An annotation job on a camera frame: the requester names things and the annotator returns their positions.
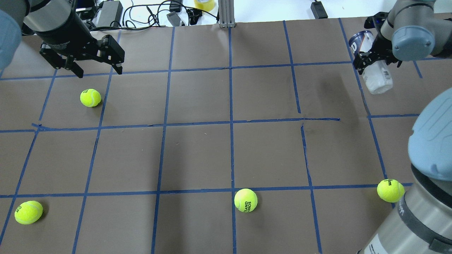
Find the tennis ball Wilson far right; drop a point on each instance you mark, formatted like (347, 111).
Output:
(390, 190)

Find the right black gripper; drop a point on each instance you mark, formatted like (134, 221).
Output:
(380, 46)

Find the white tennis ball can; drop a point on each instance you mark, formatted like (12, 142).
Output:
(377, 76)

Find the yellow tape roll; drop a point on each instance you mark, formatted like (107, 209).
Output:
(206, 5)

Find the tennis ball far left back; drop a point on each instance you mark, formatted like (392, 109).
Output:
(28, 212)

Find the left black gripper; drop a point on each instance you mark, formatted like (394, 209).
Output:
(64, 34)

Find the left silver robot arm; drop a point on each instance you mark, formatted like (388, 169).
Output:
(55, 16)

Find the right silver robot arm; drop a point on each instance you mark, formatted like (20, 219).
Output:
(420, 222)

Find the tennis ball centre back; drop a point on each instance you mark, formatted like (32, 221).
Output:
(245, 200)

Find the tennis ball Roland front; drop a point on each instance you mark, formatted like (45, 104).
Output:
(90, 98)

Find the tennis ball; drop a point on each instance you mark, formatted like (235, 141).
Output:
(245, 200)
(28, 212)

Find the black power adapter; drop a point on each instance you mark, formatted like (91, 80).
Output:
(110, 14)

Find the aluminium frame post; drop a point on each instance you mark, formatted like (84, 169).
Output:
(226, 14)

